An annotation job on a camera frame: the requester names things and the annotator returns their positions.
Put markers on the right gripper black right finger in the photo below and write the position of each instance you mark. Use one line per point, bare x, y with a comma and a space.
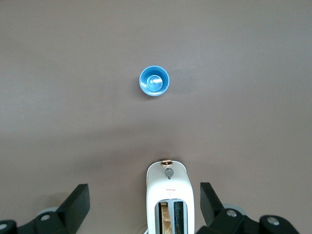
214, 214

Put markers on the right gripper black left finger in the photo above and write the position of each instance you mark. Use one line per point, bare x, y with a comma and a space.
73, 209

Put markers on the blue plastic cup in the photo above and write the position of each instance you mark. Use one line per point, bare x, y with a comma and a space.
146, 73

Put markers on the brown toast slice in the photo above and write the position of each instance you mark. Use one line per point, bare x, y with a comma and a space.
167, 219

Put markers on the white two-slot toaster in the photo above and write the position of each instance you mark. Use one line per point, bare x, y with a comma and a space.
170, 187

